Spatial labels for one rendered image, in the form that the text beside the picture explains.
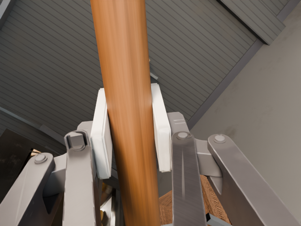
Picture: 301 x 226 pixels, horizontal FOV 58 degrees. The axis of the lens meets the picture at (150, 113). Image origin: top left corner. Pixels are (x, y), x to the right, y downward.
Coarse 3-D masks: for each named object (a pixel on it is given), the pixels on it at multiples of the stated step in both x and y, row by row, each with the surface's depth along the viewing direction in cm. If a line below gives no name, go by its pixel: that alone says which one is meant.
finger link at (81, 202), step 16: (80, 144) 14; (80, 160) 13; (80, 176) 12; (96, 176) 15; (64, 192) 11; (80, 192) 11; (96, 192) 13; (64, 208) 11; (80, 208) 10; (96, 208) 11; (64, 224) 10; (80, 224) 10; (96, 224) 10
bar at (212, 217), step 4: (208, 216) 150; (212, 216) 152; (208, 220) 149; (212, 220) 149; (216, 220) 151; (220, 220) 154; (168, 224) 151; (208, 224) 153; (212, 224) 151; (216, 224) 151; (220, 224) 151; (224, 224) 154; (228, 224) 157
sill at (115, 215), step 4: (116, 192) 213; (112, 196) 213; (116, 196) 209; (112, 200) 209; (116, 200) 206; (112, 204) 206; (116, 204) 202; (112, 208) 202; (116, 208) 199; (112, 212) 199; (116, 212) 196; (112, 216) 195; (116, 216) 193; (112, 220) 192; (116, 220) 190; (112, 224) 189; (116, 224) 187
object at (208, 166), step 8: (176, 112) 18; (168, 120) 17; (176, 120) 17; (184, 120) 17; (176, 128) 16; (184, 128) 16; (200, 144) 15; (200, 152) 14; (208, 152) 14; (200, 160) 14; (208, 160) 14; (200, 168) 14; (208, 168) 14; (216, 168) 14; (216, 176) 14
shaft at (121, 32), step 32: (96, 0) 14; (128, 0) 14; (96, 32) 15; (128, 32) 14; (128, 64) 15; (128, 96) 16; (128, 128) 17; (128, 160) 18; (128, 192) 20; (128, 224) 22; (160, 224) 23
